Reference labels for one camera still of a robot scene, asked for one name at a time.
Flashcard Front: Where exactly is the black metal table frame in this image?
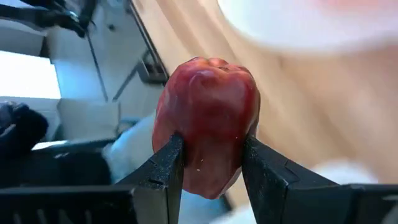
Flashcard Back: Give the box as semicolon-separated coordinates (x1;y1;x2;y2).
129;0;170;85

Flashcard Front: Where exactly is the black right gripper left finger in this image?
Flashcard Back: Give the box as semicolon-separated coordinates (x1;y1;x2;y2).
118;133;186;224

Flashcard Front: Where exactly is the white round woven placemat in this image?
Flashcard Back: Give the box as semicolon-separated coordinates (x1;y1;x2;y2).
217;0;398;53

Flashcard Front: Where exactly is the white plastic container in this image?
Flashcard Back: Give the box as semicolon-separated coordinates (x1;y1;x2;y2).
102;113;379;224

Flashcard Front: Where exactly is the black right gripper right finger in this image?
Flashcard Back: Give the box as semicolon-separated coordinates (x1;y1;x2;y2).
241;135;340;224

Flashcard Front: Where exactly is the red apple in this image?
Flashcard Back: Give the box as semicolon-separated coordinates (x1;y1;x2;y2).
151;57;261;200

